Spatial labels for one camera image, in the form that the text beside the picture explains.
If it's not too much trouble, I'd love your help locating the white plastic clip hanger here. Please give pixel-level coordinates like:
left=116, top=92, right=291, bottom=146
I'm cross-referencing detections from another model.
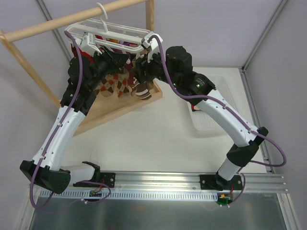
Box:
left=65, top=16, right=151, bottom=55

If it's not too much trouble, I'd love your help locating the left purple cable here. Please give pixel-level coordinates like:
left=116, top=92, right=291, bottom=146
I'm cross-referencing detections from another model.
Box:
left=30, top=30, right=111, bottom=214

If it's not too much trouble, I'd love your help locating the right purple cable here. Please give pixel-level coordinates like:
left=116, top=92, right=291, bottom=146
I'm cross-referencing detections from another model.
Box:
left=143, top=34, right=288, bottom=209

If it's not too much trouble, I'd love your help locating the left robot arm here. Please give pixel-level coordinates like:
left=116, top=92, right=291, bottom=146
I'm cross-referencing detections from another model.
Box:
left=20, top=47, right=129, bottom=194

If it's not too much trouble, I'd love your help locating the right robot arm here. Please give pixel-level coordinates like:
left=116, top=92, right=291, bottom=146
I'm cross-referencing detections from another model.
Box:
left=134, top=46, right=268, bottom=191

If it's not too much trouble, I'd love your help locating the red white striped sock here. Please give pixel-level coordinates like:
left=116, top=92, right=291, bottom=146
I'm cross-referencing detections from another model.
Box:
left=191, top=105, right=200, bottom=112

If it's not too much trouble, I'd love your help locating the beige argyle sock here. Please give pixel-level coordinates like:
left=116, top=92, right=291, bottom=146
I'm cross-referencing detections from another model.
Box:
left=95, top=72, right=134, bottom=98

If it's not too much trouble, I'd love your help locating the white plastic basket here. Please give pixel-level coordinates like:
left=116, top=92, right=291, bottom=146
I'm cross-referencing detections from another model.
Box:
left=187, top=74, right=240, bottom=137

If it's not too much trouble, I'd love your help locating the purple cable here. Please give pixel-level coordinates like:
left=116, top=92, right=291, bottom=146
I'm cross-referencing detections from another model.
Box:
left=143, top=34, right=288, bottom=209
left=30, top=30, right=111, bottom=214

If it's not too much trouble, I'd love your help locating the brown white striped sock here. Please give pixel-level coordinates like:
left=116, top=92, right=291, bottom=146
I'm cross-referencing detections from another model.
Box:
left=130, top=79, right=153, bottom=101

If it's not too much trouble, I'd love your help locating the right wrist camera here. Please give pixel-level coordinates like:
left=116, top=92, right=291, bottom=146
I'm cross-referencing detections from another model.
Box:
left=141, top=31, right=163, bottom=63

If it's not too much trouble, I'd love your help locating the wooden drying rack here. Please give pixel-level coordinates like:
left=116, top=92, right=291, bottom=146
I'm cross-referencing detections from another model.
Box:
left=0, top=0, right=163, bottom=138

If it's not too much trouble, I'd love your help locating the aluminium mounting rail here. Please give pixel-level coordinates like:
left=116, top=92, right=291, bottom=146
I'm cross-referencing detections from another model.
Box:
left=28, top=169, right=287, bottom=201

